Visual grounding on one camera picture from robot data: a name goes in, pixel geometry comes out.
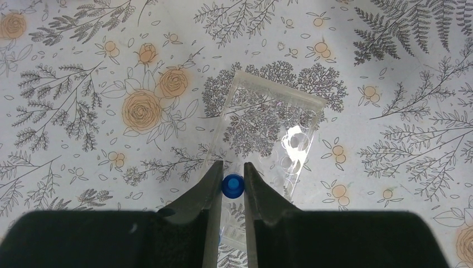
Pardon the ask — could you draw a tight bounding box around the floral table mat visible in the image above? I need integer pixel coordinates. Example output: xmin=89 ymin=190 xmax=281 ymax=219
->
xmin=1 ymin=1 xmax=472 ymax=267

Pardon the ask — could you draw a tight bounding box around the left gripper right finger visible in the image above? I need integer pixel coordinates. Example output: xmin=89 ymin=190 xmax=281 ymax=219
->
xmin=244 ymin=162 xmax=448 ymax=267

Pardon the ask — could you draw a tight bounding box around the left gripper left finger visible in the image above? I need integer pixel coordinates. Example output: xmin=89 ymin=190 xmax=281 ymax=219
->
xmin=1 ymin=161 xmax=224 ymax=267

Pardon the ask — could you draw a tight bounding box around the blue-capped test tube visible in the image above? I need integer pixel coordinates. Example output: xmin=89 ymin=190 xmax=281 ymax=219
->
xmin=221 ymin=174 xmax=245 ymax=199

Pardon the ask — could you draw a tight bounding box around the clear plastic zip bag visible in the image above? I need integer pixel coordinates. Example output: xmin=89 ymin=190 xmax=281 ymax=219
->
xmin=203 ymin=70 xmax=328 ymax=252

